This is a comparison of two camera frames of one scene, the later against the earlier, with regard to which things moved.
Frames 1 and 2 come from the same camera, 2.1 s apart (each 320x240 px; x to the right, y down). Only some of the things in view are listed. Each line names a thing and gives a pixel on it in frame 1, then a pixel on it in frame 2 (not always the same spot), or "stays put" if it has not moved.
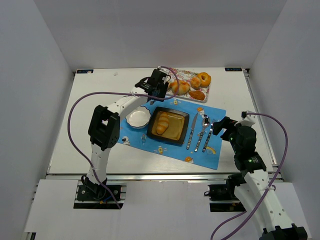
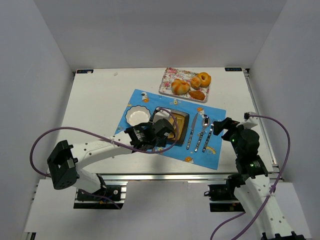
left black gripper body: (155, 91) → (166, 128)
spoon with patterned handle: (205, 123) stays put
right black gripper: (219, 125) stays put
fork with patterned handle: (208, 137) stays put
